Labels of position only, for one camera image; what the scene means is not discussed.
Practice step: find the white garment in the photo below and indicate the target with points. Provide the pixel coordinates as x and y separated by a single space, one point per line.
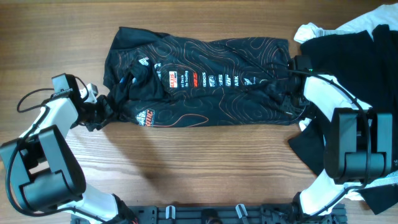
342 25

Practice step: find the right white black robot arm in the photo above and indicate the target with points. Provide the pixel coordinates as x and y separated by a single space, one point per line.
345 143

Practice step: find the black garment pile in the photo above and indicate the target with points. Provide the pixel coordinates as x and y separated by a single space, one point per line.
367 68

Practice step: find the black orange printed cycling jersey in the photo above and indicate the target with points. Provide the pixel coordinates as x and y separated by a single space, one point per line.
160 80

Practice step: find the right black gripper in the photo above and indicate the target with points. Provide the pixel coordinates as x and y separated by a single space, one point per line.
286 106

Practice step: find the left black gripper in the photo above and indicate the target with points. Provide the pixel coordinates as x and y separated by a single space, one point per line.
104 101

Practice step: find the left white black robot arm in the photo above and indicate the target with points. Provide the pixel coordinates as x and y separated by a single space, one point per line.
43 176

